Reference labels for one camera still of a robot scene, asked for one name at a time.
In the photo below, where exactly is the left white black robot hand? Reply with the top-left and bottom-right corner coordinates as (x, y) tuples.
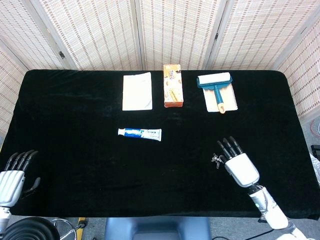
(0, 149), (42, 208)

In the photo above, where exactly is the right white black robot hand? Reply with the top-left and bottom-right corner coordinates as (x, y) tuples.
(216, 136), (260, 188)

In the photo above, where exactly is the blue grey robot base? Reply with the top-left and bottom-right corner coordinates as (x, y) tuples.
(104, 216), (212, 240)

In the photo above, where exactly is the beige spiral notebook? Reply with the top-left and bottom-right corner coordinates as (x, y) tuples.
(201, 82), (239, 113)

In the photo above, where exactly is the chrome stool base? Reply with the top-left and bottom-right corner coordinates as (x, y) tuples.
(51, 217), (88, 240)

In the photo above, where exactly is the white patterned fabric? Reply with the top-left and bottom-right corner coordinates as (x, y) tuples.
(309, 152), (320, 181)

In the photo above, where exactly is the black velvet tablecloth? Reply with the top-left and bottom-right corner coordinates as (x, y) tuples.
(0, 69), (320, 221)

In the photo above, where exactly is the teal lint roller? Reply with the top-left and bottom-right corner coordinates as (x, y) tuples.
(196, 72), (233, 115)

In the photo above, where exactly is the orange cardboard box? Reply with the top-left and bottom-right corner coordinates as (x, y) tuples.
(163, 64), (185, 109)

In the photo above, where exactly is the blue white toothpaste tube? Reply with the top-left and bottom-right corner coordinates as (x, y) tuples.
(117, 127), (163, 142)

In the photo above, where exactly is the woven folding screen panel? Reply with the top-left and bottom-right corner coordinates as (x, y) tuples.
(0, 0), (30, 136)
(32, 0), (143, 71)
(136, 0), (227, 71)
(276, 24), (320, 118)
(212, 0), (320, 71)

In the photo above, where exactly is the white paper booklet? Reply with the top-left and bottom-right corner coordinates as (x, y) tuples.
(121, 72), (154, 111)

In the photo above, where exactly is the black cable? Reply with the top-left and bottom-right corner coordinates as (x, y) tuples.
(212, 227), (275, 240)

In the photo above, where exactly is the red cable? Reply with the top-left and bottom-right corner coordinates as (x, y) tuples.
(309, 118), (320, 138)

